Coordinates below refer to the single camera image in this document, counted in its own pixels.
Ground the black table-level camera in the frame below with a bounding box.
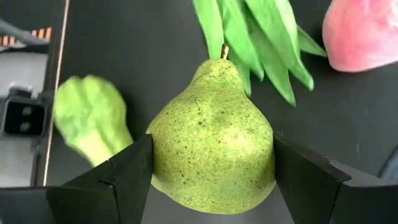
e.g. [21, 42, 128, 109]
[0, 88, 48, 140]

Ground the green chayote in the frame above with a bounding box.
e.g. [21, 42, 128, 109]
[52, 74, 135, 168]

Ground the green speckled pear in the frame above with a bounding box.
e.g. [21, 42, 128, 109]
[146, 45, 277, 216]

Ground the green leafy vegetable bunch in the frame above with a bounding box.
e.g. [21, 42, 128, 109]
[192, 0, 328, 108]

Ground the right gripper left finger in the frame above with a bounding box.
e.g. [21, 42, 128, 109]
[46, 134, 154, 224]

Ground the pink peach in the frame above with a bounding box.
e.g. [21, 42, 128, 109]
[322, 0, 398, 73]

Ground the grey cable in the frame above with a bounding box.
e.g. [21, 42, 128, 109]
[0, 18, 43, 47]

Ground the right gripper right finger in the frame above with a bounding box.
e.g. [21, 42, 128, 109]
[273, 134, 398, 224]

